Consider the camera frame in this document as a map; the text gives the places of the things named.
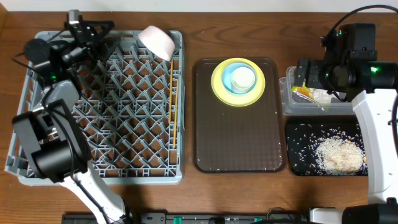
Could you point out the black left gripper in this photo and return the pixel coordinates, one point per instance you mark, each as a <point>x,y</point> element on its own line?
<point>82,37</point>

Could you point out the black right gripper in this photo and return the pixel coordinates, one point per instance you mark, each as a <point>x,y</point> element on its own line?
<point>316,66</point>

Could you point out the white tissue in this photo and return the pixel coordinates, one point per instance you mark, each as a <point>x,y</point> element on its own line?
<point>321,96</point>

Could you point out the green yellow snack wrapper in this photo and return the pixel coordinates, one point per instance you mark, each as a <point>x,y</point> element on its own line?
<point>305,95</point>

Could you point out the white pink bowl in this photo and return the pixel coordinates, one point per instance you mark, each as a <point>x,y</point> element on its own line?
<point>158,42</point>

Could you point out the pile of rice waste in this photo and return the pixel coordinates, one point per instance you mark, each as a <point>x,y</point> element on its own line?
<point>340,155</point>

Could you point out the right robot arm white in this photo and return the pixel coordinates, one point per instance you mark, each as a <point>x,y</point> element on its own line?
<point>376,113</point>

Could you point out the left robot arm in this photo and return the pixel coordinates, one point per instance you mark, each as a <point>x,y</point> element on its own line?
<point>53,143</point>

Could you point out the clear plastic bin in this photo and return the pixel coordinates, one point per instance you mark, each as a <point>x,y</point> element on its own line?
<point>291,107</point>

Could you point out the black tray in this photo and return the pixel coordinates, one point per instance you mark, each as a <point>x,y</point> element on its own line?
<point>304,146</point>

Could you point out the cream cup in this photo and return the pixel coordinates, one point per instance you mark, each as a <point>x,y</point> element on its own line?
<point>242,80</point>

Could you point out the dark brown tray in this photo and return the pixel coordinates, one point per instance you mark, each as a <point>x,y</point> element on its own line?
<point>229,139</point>

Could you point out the light blue bowl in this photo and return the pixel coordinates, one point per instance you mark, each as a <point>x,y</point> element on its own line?
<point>227,72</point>

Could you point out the yellow plate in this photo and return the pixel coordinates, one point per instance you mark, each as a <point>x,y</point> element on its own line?
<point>233,99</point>

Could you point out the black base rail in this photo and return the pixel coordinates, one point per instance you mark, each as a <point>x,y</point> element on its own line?
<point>275,215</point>

